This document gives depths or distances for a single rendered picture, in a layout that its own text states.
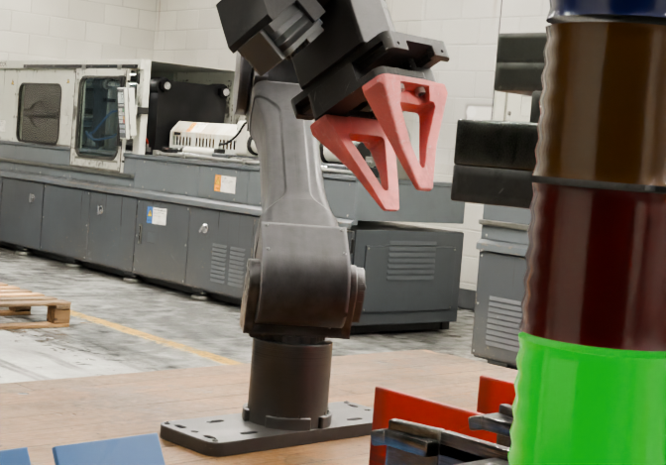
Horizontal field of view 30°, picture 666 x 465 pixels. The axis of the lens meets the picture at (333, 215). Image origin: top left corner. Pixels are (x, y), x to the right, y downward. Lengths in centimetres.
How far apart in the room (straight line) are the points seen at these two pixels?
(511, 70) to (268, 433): 44
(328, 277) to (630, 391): 66
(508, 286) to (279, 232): 565
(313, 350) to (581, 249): 69
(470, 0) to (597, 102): 941
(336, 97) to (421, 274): 702
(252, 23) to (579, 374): 57
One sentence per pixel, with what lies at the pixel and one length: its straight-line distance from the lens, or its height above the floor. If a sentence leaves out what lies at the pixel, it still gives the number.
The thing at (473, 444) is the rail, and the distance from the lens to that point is 61.
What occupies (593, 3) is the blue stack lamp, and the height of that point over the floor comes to 116.
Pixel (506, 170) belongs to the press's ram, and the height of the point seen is 112.
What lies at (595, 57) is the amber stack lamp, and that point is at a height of 115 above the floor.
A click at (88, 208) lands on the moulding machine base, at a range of 1005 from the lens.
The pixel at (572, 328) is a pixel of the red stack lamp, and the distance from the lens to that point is 27.
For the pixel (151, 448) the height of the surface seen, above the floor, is 94.
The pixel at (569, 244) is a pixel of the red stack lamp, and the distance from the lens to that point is 27.
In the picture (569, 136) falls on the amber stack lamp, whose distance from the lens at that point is 27.
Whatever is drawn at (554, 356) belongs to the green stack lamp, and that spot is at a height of 108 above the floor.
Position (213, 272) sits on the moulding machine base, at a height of 22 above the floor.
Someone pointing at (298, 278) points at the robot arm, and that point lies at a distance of 92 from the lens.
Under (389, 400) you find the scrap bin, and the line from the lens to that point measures 87.
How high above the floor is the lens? 112
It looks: 3 degrees down
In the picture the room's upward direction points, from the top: 5 degrees clockwise
